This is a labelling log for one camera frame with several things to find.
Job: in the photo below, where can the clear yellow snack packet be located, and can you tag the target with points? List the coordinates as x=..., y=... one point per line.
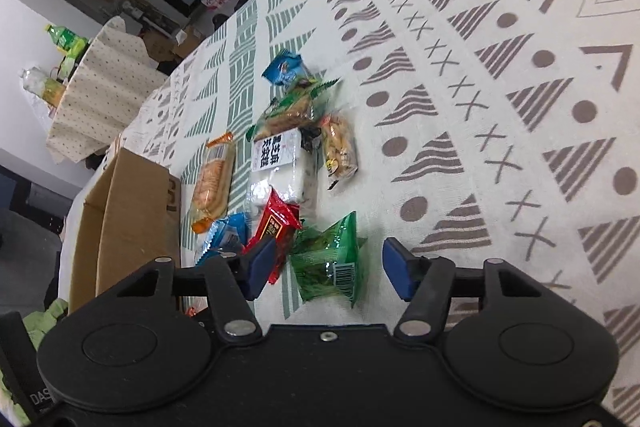
x=340, y=147

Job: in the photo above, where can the orange cracker packet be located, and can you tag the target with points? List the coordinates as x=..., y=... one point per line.
x=212, y=187

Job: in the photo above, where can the green white biscuit packet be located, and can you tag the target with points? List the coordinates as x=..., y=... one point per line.
x=287, y=117

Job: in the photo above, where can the brown cardboard box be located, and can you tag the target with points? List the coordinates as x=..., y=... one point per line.
x=135, y=207

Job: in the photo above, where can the clear drink bottle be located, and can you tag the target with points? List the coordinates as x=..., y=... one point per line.
x=40, y=84

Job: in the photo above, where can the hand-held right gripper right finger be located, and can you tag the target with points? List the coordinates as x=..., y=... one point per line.
x=397, y=272

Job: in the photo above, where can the green drink bottle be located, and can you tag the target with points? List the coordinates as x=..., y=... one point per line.
x=65, y=39

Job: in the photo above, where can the small blue white snack packet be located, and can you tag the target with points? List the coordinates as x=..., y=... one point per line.
x=227, y=234

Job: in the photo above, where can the small table with dotted cloth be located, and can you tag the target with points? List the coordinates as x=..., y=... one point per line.
x=105, y=92

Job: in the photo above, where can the red snack packet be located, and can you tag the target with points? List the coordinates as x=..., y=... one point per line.
x=277, y=222

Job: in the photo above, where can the open cardboard floor box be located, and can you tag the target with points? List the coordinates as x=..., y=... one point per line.
x=165, y=46

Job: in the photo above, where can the light green cloth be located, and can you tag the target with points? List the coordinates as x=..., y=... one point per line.
x=42, y=322

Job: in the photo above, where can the green seaweed snack packet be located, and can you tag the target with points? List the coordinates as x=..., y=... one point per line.
x=320, y=267

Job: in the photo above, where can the white rice cake packet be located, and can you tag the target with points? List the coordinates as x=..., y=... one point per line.
x=295, y=177

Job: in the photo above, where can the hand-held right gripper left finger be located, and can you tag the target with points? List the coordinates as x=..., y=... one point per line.
x=260, y=266

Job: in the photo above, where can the blue cartoon snack packet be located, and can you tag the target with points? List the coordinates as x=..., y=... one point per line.
x=285, y=69

